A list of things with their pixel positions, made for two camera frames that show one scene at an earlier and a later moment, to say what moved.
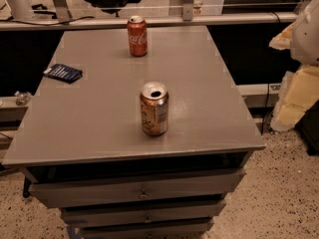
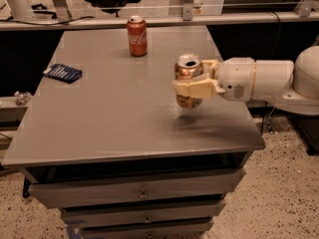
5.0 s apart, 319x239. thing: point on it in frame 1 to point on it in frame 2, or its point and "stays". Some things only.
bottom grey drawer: [188, 230] stays
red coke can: [138, 36] stays
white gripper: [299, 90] to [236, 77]
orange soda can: [154, 101] to [188, 67]
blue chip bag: [63, 73] stays
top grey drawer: [148, 188] stays
